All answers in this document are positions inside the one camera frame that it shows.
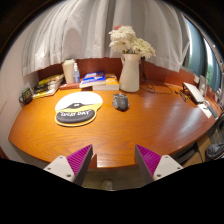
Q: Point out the white ceramic jug vase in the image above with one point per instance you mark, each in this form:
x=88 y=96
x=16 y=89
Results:
x=130 y=75

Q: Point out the white flower bouquet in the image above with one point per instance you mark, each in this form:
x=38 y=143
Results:
x=126 y=40

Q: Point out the dark green mug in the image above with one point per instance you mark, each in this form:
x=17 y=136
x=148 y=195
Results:
x=26 y=96

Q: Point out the window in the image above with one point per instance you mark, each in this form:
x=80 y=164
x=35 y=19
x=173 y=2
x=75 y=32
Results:
x=200 y=56

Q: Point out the white curtain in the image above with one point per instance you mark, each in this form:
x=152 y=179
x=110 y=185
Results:
x=100 y=30

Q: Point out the orange book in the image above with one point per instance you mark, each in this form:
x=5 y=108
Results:
x=111 y=83

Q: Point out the grey computer mouse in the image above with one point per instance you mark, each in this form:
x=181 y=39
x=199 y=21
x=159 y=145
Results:
x=120 y=102

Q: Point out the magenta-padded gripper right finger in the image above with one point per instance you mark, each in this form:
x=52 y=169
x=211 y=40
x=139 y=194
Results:
x=156 y=166

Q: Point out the white yellow black mouse pad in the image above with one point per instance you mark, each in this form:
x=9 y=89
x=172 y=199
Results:
x=78 y=106

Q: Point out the beige lidded tumbler cup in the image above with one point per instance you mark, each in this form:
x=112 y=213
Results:
x=68 y=71

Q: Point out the blue book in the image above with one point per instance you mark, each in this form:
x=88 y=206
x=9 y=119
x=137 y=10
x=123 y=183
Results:
x=93 y=79

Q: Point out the clear sanitizer spray bottle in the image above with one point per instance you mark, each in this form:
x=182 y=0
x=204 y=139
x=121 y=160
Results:
x=76 y=76

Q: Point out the red-brown book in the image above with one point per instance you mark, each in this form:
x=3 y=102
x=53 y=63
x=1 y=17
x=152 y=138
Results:
x=69 y=86

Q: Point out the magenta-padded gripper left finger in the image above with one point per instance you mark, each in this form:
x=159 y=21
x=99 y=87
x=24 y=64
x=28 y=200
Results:
x=68 y=168

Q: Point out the black pen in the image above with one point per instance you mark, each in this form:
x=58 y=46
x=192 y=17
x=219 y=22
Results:
x=182 y=96

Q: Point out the white yellow book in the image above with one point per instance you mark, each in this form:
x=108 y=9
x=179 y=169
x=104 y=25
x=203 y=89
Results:
x=45 y=93

